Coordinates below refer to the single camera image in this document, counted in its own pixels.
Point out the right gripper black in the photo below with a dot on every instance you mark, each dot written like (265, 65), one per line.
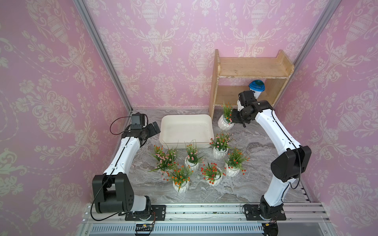
(235, 118)

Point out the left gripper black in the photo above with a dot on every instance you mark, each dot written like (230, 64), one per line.
(153, 131)

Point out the potted plant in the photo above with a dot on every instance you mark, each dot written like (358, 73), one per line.
(225, 122)

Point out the pink flower pot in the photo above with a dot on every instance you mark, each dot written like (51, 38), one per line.
(166, 160)
(220, 145)
(192, 160)

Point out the orange flower pot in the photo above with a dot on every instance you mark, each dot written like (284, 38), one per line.
(234, 163)
(180, 176)

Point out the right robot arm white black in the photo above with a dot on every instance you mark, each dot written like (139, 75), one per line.
(292, 158)

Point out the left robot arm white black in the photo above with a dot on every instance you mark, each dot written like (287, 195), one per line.
(113, 192)

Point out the white plastic storage box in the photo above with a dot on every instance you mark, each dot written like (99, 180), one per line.
(178, 131)

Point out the blue lidded white cup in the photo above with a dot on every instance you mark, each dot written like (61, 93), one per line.
(258, 87)

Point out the wooden two-tier shelf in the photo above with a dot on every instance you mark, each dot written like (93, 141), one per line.
(274, 72)

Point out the red flower pot front centre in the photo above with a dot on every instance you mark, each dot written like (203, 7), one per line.
(212, 173)

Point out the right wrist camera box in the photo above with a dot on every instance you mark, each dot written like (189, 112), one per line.
(246, 98)

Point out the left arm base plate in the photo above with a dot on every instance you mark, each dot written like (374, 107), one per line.
(151, 213)

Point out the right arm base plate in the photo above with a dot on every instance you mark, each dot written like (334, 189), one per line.
(254, 213)

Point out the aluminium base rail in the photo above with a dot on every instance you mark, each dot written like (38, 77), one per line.
(212, 219)

